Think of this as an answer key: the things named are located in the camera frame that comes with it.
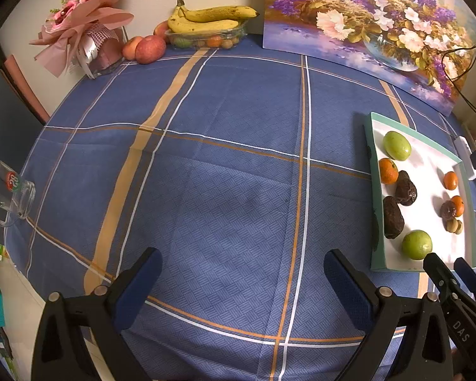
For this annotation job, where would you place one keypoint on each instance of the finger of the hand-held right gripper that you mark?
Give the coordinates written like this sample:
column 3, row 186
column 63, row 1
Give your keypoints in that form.
column 440, row 276
column 470, row 274

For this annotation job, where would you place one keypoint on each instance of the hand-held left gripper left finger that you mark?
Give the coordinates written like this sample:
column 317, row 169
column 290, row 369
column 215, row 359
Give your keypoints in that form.
column 139, row 285

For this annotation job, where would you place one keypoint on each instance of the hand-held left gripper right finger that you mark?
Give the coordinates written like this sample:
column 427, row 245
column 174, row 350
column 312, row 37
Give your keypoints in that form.
column 347, row 285

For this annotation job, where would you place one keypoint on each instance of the green apple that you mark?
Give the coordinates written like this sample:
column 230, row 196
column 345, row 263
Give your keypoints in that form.
column 396, row 145
column 416, row 245

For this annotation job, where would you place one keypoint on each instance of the small tan kiwi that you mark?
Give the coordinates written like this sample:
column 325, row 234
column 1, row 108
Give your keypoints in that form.
column 450, row 225
column 460, row 227

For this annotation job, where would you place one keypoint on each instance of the orange tangerine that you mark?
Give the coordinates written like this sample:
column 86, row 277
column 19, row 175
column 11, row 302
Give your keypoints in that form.
column 458, row 205
column 451, row 179
column 388, row 170

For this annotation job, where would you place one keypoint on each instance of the long dark brown avocado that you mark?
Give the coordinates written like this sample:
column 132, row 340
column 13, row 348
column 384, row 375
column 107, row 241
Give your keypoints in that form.
column 392, row 216

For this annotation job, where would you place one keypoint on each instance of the white tray with teal rim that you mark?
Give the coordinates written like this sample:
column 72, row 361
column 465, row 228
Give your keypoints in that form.
column 424, row 174

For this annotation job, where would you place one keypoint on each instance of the white power strip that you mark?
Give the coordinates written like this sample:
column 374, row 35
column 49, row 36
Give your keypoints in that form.
column 464, row 151

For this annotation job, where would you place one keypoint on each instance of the blue plaid tablecloth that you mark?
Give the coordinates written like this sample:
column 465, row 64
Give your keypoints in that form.
column 222, row 166

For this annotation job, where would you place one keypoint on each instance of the clear glass mug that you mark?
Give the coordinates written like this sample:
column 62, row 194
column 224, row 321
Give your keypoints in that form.
column 12, row 194

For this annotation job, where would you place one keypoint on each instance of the reddish brown board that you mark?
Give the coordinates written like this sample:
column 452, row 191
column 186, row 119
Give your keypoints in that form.
column 23, row 87

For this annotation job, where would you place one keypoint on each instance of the red apple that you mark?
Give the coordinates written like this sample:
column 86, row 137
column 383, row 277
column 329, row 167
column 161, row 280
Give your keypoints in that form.
column 150, row 49

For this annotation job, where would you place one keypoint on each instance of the orange peach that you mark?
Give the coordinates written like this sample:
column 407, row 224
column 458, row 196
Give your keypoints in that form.
column 131, row 47
column 160, row 29

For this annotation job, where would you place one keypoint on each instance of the clear plastic container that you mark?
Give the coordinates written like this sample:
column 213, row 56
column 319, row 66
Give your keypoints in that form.
column 206, row 41

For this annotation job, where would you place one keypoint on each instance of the flower painting canvas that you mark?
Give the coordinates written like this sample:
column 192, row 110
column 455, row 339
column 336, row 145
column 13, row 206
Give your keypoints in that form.
column 361, row 16

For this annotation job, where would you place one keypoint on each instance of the pink wrapped bouquet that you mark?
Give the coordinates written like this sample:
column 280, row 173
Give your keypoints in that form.
column 83, row 20

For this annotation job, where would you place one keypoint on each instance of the yellow banana bunch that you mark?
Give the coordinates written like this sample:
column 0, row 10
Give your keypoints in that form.
column 210, row 14

